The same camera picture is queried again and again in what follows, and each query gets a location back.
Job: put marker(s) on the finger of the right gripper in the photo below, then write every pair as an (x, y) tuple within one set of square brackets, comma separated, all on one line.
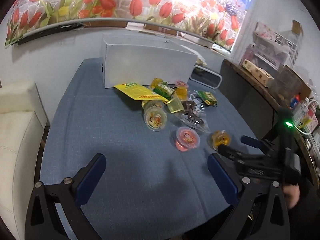
[(229, 152), (252, 142)]

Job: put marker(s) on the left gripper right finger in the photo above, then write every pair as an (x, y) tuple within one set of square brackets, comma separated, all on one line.
[(258, 206)]

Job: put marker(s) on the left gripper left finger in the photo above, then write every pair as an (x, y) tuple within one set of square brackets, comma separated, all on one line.
[(43, 221)]

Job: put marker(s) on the orange jelly cup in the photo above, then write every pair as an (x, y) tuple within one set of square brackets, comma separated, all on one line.
[(181, 92), (219, 138)]

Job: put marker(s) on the person's right hand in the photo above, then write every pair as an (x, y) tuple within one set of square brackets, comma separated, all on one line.
[(291, 195)]

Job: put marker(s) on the wooden side shelf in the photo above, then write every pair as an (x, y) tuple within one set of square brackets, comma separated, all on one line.
[(250, 98)]

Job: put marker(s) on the clear dark snack packet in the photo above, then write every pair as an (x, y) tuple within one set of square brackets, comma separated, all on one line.
[(194, 114)]

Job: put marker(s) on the yellow square jelly cup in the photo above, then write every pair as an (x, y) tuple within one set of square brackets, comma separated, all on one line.
[(175, 105)]

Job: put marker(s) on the beige patterned box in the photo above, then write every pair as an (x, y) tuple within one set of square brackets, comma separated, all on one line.
[(258, 73)]

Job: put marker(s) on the white framed tray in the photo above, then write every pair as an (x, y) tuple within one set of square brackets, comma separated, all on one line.
[(206, 77)]

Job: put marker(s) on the pink lid jelly cup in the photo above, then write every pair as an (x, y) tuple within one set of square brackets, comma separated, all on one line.
[(179, 83)]

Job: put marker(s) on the clear yellow-lid jelly cup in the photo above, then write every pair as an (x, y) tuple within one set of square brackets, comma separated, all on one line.
[(155, 118)]

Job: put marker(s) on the green striped snack packet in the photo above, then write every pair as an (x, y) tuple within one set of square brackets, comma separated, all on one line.
[(163, 90)]

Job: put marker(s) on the yellow jelly cup behind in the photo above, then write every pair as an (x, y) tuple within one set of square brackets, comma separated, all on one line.
[(155, 82)]

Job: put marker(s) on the yellow snack bag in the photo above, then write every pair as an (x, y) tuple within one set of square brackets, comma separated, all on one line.
[(139, 92)]

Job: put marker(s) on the cream sofa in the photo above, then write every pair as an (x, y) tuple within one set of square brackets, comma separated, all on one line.
[(22, 126)]

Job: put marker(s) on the white cardboard box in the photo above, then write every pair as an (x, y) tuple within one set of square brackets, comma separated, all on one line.
[(140, 59)]

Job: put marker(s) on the white wire rack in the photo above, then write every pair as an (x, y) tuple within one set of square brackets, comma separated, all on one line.
[(270, 50)]

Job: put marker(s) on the tulip wall poster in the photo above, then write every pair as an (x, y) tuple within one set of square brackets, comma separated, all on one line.
[(216, 20)]

